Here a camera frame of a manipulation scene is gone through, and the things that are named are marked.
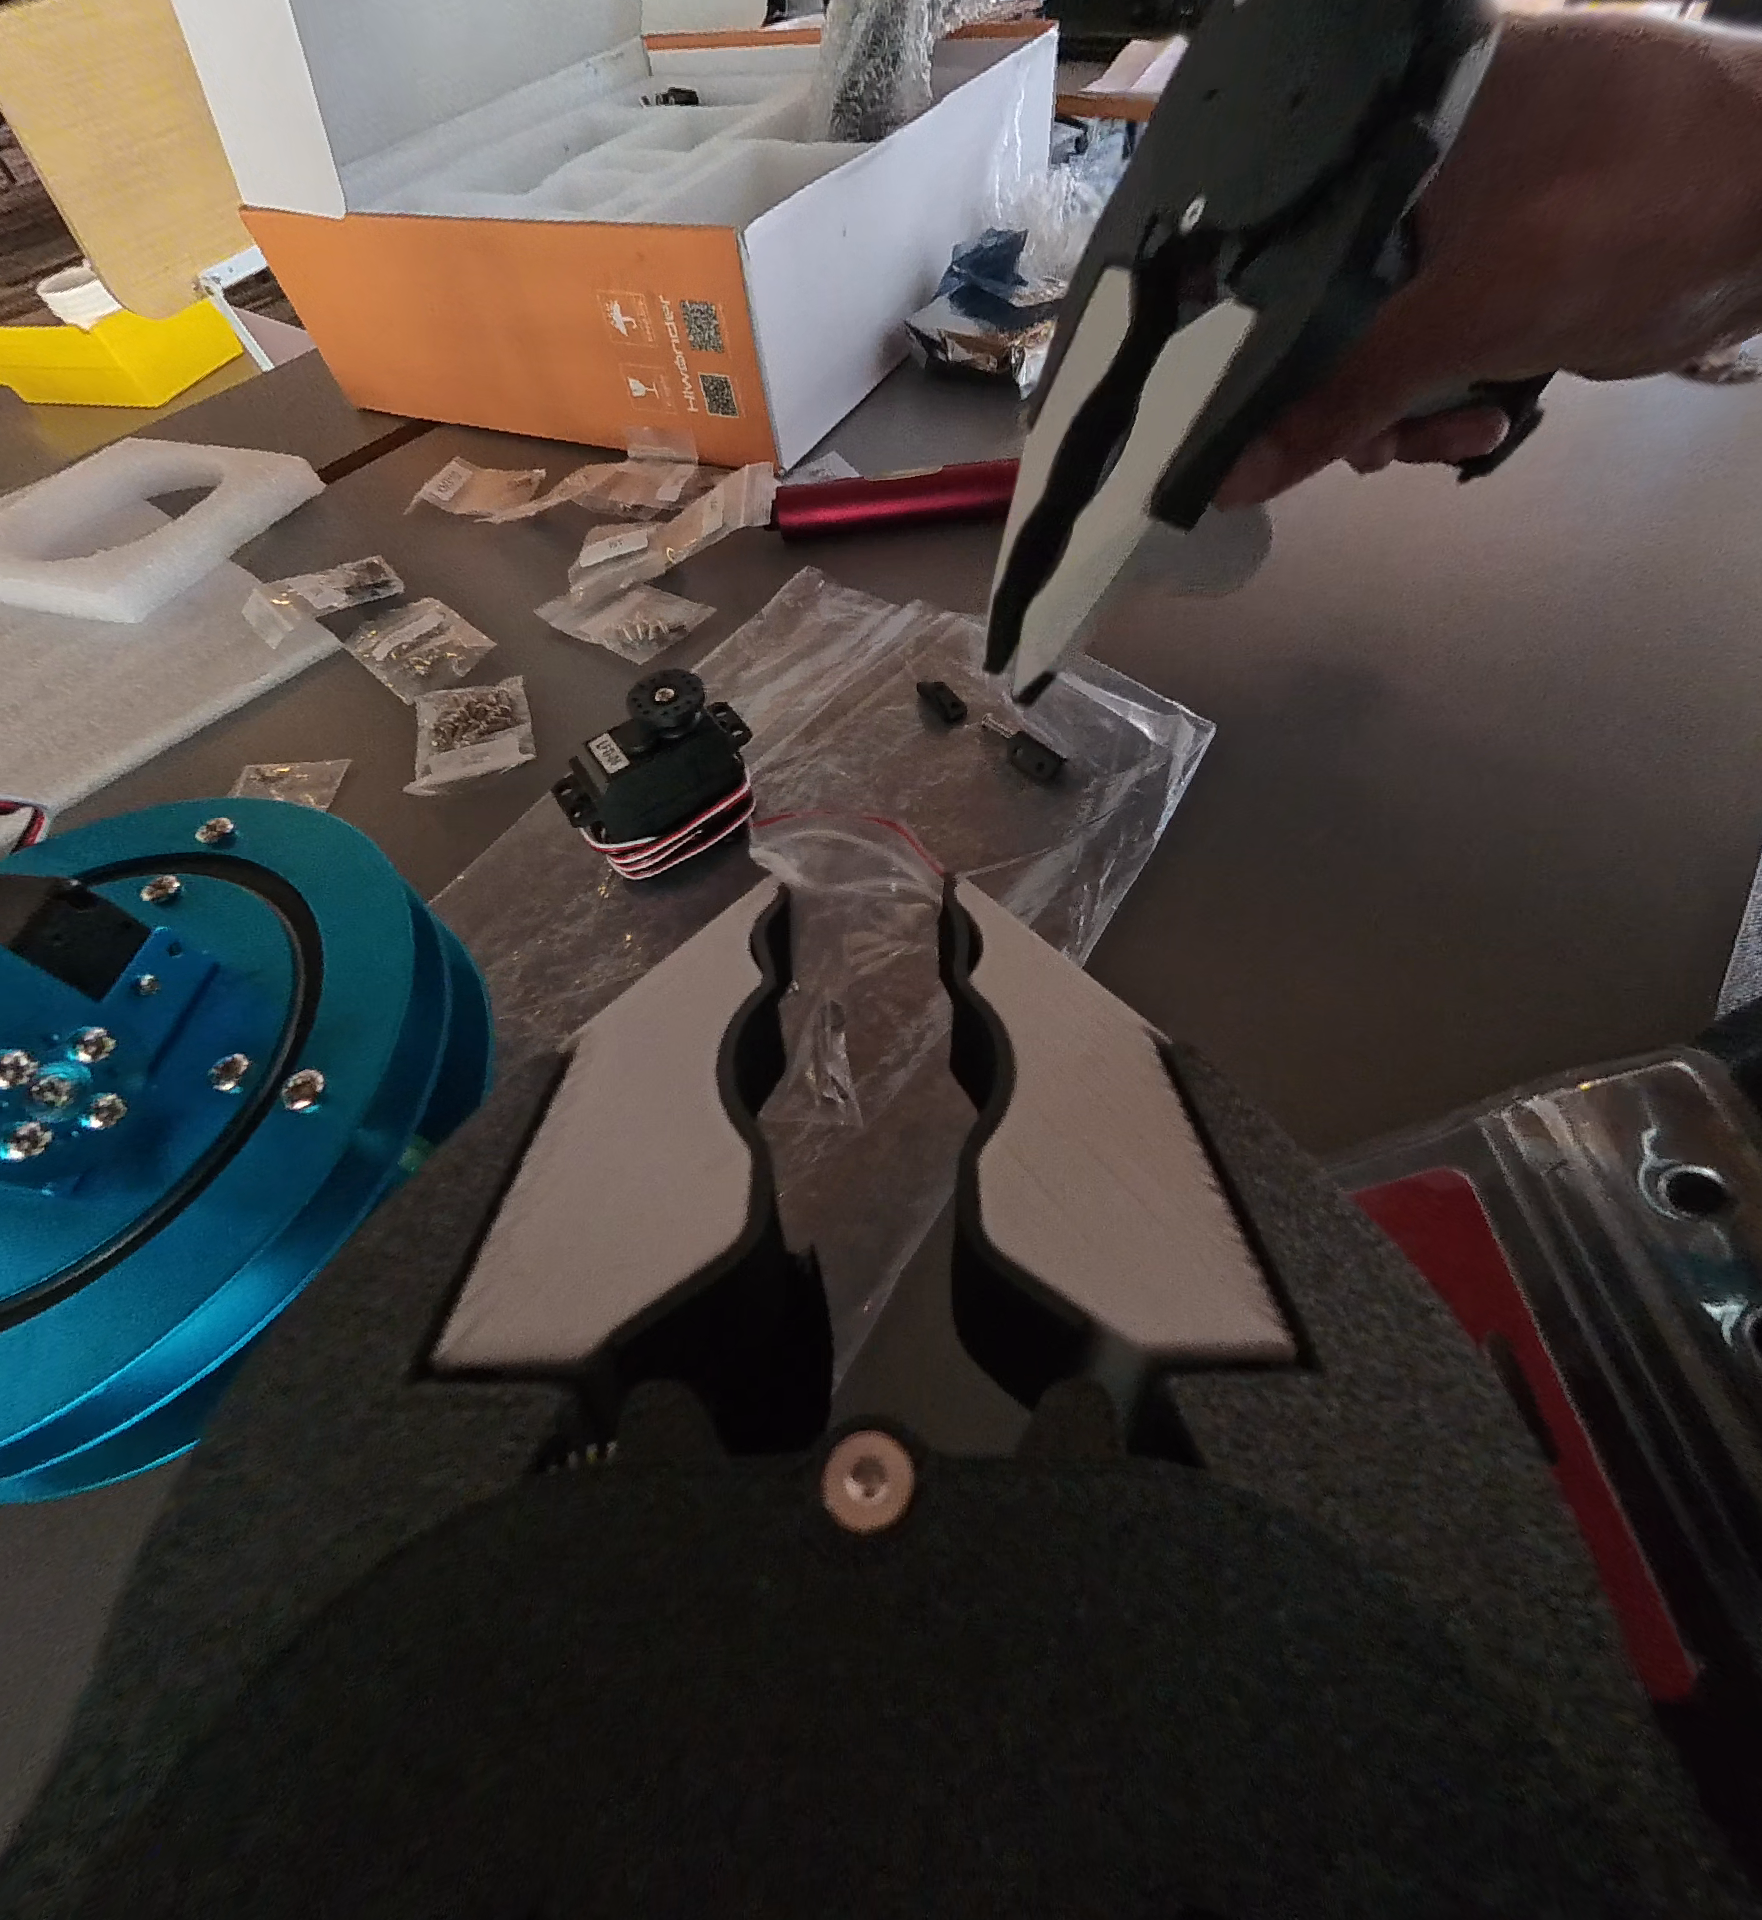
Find grey desk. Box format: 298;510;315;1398
0;323;1762;1653

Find yellow plastic bin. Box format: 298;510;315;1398
0;292;248;410

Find blue toy robot arm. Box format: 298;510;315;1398
0;782;500;1509

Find orange and white cardboard box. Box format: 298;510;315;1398
166;0;1062;475

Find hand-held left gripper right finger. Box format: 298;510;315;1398
942;874;1306;1412

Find person's right hand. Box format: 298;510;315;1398
1211;6;1715;514

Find clear packaged tool box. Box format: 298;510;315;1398
1330;1051;1762;1801

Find bubble wrap bundle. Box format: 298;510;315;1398
810;0;976;148

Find large clear plastic bag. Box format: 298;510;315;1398
427;567;1218;1398

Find blue foil bags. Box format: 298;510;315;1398
898;227;1073;402

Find scattered small parts bags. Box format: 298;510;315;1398
228;428;783;808

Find white foam frame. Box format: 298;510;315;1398
0;436;329;627

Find small clear zip bag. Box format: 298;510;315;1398
743;808;973;1141

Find red metal tube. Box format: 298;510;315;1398
769;459;1024;546

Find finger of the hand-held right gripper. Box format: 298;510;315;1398
1011;292;1260;709
985;262;1144;678

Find light wooden chair back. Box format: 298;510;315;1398
0;0;255;322

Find black servo motor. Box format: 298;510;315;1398
547;667;756;890

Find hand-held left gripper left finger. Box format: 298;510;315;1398
427;878;796;1381

